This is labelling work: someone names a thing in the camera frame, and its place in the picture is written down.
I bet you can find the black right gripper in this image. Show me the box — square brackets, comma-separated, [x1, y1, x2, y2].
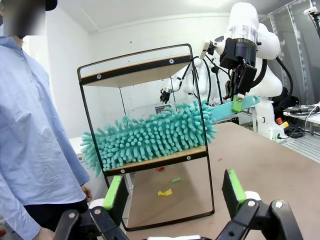
[219, 37, 258, 113]

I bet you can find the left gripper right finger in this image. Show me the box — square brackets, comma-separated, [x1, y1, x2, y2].
[216, 169, 305, 240]

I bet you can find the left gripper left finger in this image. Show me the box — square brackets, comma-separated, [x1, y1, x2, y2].
[52, 174, 130, 240]

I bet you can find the background robot black gripper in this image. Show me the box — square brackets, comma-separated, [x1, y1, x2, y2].
[159, 87, 173, 105]

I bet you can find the teal chenille duster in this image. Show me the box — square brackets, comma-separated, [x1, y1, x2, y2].
[80, 94, 261, 179]

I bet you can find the person right forearm blue sleeve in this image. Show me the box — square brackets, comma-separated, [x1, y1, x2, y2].
[56, 124, 91, 201]

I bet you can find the person right hand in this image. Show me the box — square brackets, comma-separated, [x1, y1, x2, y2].
[81, 184, 93, 202]

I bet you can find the red emergency stop button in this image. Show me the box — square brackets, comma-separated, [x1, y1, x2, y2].
[276, 118, 289, 130]

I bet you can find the person in blue shirt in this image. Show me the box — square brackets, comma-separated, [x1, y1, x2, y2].
[0, 0, 91, 240]

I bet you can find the black frame wooden two-tier shelf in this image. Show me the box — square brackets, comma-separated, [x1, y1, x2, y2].
[76, 43, 216, 232]

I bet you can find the right wrist camera mount bracket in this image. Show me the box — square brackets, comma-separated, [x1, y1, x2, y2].
[209, 36, 226, 55]

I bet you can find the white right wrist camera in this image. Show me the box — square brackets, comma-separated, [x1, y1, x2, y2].
[199, 41, 213, 60]

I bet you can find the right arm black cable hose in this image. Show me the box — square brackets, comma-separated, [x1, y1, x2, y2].
[253, 56, 294, 100]

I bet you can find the aluminium frame side table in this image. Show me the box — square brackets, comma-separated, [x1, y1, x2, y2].
[271, 101, 320, 163]

